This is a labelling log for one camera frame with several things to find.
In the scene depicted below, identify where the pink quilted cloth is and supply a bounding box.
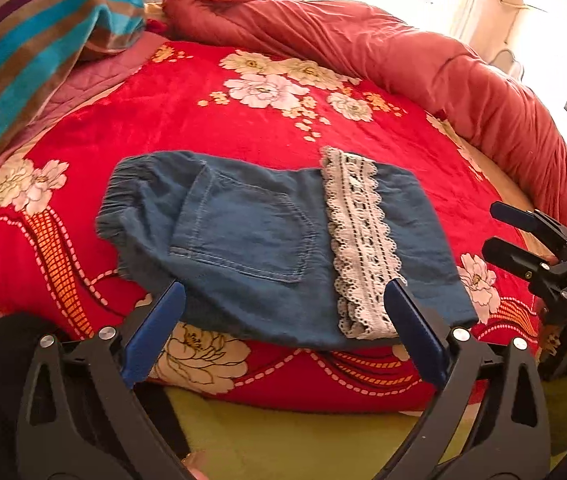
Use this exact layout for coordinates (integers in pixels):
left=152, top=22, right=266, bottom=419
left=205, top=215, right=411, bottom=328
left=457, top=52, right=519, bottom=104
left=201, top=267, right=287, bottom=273
left=0, top=30, right=170, bottom=189

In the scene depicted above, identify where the blue denim pants lace trim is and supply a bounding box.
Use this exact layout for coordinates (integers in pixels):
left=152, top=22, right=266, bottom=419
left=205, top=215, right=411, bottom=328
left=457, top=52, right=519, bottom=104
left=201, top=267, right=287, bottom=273
left=95, top=146, right=480, bottom=352

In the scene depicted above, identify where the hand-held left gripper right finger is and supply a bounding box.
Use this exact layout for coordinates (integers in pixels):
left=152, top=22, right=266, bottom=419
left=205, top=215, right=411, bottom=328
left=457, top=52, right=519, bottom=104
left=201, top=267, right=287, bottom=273
left=373, top=277, right=552, bottom=480

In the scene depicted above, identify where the striped towel blanket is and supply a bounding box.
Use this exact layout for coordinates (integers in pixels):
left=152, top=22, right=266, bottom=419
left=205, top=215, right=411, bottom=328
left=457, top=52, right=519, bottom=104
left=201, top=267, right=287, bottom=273
left=0, top=0, right=147, bottom=167

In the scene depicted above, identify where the rust red quilt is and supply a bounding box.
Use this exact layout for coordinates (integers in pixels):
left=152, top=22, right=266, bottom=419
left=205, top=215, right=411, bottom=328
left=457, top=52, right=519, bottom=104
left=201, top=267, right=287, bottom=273
left=162, top=0, right=567, bottom=237

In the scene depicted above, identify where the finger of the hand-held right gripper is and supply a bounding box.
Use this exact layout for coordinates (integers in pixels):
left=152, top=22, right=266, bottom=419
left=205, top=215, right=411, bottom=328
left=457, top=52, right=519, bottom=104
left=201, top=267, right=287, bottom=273
left=490, top=201, right=567, bottom=257
left=481, top=237, right=567, bottom=287

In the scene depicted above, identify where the green mat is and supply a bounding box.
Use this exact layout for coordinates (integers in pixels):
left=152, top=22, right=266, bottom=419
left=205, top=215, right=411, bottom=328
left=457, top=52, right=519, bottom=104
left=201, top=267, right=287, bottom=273
left=162, top=354, right=567, bottom=480

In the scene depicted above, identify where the white furniture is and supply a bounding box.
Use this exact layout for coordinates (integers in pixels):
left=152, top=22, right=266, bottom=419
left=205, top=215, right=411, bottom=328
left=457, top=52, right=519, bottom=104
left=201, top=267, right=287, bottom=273
left=467, top=0, right=567, bottom=77

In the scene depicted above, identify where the red floral blanket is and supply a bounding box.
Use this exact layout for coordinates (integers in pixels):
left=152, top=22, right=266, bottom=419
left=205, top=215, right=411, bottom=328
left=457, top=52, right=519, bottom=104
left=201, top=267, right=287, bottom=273
left=0, top=40, right=565, bottom=414

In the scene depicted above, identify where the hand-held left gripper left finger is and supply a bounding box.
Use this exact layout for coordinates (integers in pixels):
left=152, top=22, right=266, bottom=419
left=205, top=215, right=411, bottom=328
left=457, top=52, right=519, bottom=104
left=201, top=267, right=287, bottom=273
left=15, top=280, right=200, bottom=480

